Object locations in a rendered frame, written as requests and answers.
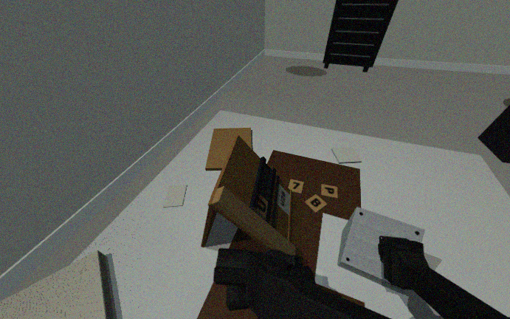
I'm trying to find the white paper ticket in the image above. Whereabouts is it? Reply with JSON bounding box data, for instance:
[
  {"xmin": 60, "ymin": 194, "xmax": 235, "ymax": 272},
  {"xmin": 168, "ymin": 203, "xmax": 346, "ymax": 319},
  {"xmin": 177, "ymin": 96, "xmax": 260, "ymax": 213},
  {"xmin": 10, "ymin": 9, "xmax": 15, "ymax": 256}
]
[{"xmin": 277, "ymin": 184, "xmax": 290, "ymax": 215}]

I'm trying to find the tan letter tile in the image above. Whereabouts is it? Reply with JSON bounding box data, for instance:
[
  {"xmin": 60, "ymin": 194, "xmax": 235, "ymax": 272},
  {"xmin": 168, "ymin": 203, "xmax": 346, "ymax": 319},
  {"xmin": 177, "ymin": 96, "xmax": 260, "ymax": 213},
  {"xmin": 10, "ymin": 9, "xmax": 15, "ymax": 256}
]
[
  {"xmin": 305, "ymin": 194, "xmax": 327, "ymax": 213},
  {"xmin": 321, "ymin": 184, "xmax": 338, "ymax": 199},
  {"xmin": 257, "ymin": 195, "xmax": 268, "ymax": 217},
  {"xmin": 288, "ymin": 179, "xmax": 304, "ymax": 194}
]

